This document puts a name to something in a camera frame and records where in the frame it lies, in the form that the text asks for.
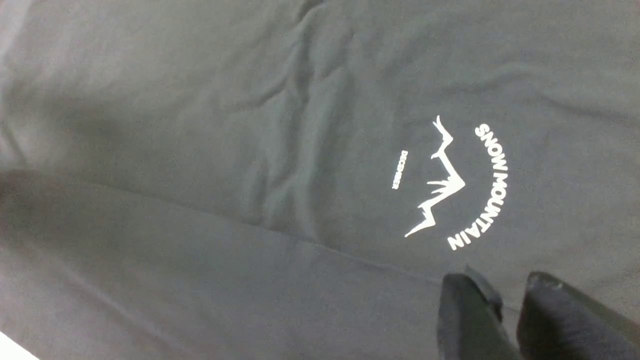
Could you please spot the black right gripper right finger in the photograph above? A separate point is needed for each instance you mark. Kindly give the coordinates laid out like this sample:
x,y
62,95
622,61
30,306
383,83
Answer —
x,y
559,322

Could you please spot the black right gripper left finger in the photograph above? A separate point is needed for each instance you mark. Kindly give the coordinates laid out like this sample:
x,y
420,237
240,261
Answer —
x,y
470,320

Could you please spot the gray long-sleeved shirt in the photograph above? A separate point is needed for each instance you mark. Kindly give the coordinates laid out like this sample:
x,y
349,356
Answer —
x,y
291,179

